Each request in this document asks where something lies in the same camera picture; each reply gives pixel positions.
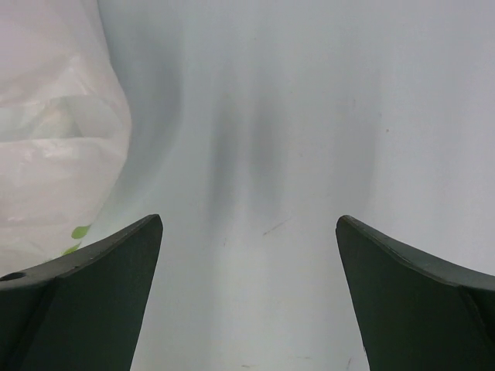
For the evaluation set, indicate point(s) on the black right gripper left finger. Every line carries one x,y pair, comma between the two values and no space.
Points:
82,311

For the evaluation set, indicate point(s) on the white plastic bag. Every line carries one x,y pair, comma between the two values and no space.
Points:
65,128

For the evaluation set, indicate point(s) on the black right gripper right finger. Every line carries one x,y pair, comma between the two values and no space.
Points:
415,311

